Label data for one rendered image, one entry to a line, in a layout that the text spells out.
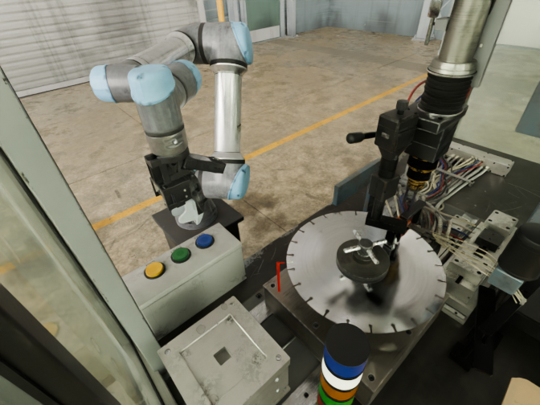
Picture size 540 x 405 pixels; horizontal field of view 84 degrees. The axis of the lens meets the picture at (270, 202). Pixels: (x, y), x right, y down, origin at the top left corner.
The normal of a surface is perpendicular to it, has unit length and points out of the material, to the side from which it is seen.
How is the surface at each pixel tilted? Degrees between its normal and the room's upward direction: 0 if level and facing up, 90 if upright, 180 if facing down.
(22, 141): 90
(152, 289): 0
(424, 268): 0
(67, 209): 90
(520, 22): 90
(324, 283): 0
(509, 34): 90
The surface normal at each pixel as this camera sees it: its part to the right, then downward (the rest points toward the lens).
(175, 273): -0.04, -0.78
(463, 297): -0.76, 0.43
